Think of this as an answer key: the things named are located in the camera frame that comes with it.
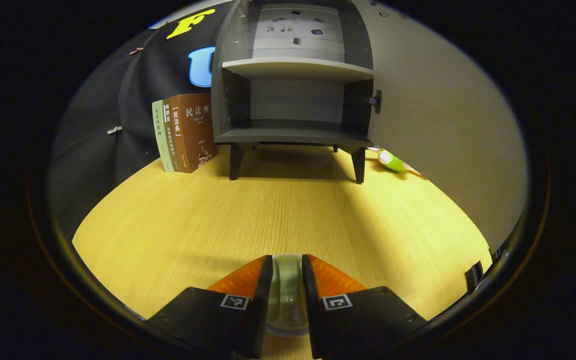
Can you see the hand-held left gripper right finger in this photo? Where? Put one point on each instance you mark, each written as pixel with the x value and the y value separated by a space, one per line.
pixel 313 310

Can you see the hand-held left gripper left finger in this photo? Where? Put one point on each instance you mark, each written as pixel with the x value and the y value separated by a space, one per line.
pixel 260 310

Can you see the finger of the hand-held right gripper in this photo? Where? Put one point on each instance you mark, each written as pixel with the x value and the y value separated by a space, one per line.
pixel 474 276
pixel 497 253

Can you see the pale green bottle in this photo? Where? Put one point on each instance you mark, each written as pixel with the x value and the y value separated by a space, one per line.
pixel 288 290

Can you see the beige cabinet door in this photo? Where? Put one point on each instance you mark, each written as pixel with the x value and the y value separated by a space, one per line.
pixel 443 125

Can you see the grey cabinet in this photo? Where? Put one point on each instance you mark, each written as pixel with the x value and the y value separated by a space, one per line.
pixel 293 132

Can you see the metal door hinge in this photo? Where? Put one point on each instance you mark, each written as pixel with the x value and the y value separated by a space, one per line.
pixel 375 101

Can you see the white cabinet shelf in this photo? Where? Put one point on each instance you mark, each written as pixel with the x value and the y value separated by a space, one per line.
pixel 293 67

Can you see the green and pink toy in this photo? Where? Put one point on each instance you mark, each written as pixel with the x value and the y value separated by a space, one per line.
pixel 392 161

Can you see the brown book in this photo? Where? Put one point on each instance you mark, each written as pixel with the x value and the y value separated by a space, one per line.
pixel 195 130

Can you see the black backdrop cloth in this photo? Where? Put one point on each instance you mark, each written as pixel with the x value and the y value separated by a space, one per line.
pixel 93 165

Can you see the white clip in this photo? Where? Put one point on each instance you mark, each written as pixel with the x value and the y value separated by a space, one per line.
pixel 114 130

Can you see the red clip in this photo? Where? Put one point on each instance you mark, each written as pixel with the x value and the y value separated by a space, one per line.
pixel 136 50

